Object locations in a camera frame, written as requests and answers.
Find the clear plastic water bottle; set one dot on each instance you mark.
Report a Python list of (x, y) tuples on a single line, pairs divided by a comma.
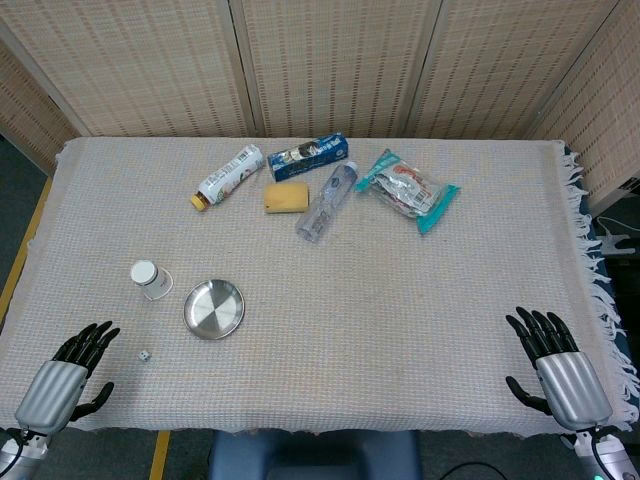
[(327, 200)]

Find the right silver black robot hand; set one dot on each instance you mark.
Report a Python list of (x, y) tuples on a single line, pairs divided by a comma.
[(575, 390)]

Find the bamboo folding screen panel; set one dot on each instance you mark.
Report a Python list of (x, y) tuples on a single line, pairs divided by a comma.
[(505, 70), (335, 65), (25, 120), (140, 70), (605, 115)]

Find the teal snack packet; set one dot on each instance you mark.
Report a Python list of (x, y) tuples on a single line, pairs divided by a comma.
[(407, 190)]

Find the small white die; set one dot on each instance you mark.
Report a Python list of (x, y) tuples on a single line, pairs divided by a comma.
[(144, 356)]

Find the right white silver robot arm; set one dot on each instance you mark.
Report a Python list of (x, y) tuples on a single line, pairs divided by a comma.
[(610, 457)]

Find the yellow sponge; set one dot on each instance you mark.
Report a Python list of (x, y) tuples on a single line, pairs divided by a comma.
[(286, 198)]

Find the blue cardboard box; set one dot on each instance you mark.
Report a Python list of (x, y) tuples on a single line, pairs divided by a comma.
[(307, 157)]

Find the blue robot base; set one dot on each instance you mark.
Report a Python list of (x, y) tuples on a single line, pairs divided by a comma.
[(315, 457)]

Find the round steel plate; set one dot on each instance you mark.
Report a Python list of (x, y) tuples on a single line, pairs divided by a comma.
[(214, 310)]

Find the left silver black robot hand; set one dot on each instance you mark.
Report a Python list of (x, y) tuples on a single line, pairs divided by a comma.
[(47, 395)]

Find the white paper cup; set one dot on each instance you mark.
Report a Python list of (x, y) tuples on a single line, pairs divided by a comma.
[(152, 282)]

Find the yellow capped drink bottle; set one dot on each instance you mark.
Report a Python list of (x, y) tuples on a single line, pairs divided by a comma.
[(227, 177)]

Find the beige woven tablecloth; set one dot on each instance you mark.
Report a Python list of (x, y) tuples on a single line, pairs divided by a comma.
[(350, 325)]

